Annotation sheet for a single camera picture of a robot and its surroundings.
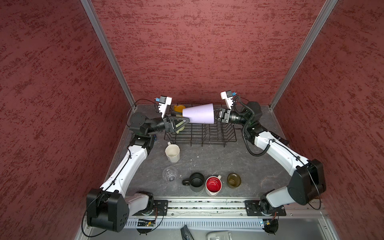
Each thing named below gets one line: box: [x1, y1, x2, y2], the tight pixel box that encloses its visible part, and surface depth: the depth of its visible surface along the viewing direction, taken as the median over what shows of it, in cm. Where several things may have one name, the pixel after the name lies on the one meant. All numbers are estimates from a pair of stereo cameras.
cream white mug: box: [165, 141, 180, 163], surface depth 87 cm
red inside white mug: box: [205, 175, 223, 197], surface depth 79 cm
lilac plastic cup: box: [182, 103, 215, 124], surface depth 60 cm
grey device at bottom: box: [205, 230, 233, 240], surface depth 66 cm
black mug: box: [182, 172, 205, 193], surface depth 80 cm
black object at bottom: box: [180, 224, 194, 240], surface depth 68 cm
